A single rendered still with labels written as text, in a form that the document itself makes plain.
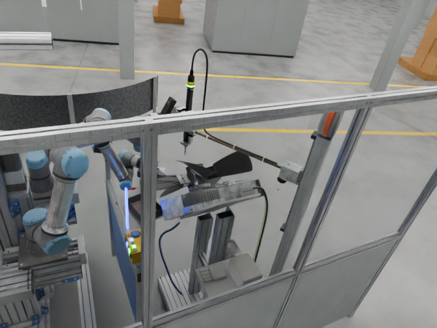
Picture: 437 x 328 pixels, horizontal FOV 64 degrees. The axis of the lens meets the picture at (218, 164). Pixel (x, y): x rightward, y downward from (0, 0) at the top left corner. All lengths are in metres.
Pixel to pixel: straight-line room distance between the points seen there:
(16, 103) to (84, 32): 4.44
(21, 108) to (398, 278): 3.88
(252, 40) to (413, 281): 5.98
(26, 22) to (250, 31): 4.51
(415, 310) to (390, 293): 0.22
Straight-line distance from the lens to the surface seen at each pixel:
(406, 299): 3.69
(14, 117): 3.88
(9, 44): 1.70
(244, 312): 2.09
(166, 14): 9.96
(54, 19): 8.05
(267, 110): 1.13
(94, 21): 7.93
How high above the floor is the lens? 2.54
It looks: 36 degrees down
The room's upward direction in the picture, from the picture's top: 9 degrees clockwise
